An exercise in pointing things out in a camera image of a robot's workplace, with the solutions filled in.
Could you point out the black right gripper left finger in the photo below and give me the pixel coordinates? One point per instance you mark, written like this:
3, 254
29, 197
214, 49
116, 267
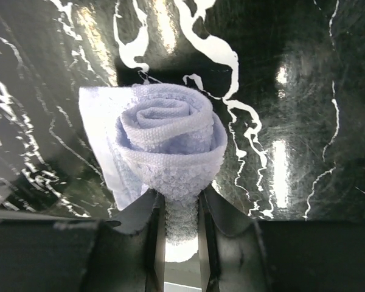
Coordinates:
139, 264

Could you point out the white terry towel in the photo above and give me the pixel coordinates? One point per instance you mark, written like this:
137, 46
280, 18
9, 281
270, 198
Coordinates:
160, 137

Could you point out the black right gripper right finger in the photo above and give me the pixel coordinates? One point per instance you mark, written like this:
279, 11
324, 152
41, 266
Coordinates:
230, 247

